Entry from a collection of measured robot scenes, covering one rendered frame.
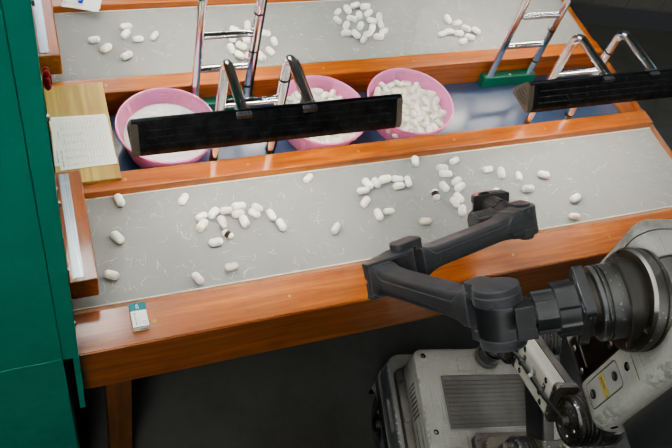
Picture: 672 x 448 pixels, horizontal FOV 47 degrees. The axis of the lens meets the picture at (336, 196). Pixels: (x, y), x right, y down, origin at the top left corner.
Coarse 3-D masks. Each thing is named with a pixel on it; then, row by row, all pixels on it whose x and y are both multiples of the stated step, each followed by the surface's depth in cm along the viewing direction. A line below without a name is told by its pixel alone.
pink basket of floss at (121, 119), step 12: (132, 96) 207; (144, 96) 210; (156, 96) 212; (168, 96) 212; (180, 96) 213; (192, 96) 212; (120, 108) 204; (132, 108) 208; (192, 108) 214; (204, 108) 211; (120, 120) 204; (120, 132) 202; (132, 156) 201; (144, 168) 204
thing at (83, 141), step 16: (64, 128) 195; (80, 128) 196; (96, 128) 197; (64, 144) 192; (80, 144) 193; (96, 144) 194; (112, 144) 195; (64, 160) 189; (80, 160) 190; (96, 160) 191; (112, 160) 192
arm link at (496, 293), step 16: (384, 256) 157; (400, 256) 156; (368, 272) 153; (384, 272) 150; (400, 272) 148; (416, 272) 146; (368, 288) 154; (384, 288) 149; (400, 288) 144; (416, 288) 139; (432, 288) 135; (448, 288) 133; (464, 288) 130; (480, 288) 123; (496, 288) 121; (512, 288) 120; (416, 304) 141; (432, 304) 136; (448, 304) 131; (464, 304) 127; (480, 304) 121; (496, 304) 120; (512, 304) 120; (464, 320) 128; (496, 352) 122
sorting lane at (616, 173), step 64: (640, 128) 246; (192, 192) 196; (256, 192) 200; (320, 192) 204; (384, 192) 209; (448, 192) 213; (512, 192) 218; (576, 192) 223; (640, 192) 229; (128, 256) 181; (192, 256) 184; (256, 256) 188; (320, 256) 192
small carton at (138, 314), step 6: (132, 306) 169; (138, 306) 169; (144, 306) 169; (132, 312) 168; (138, 312) 168; (144, 312) 168; (132, 318) 167; (138, 318) 167; (144, 318) 168; (132, 324) 166; (138, 324) 166; (144, 324) 167; (138, 330) 167
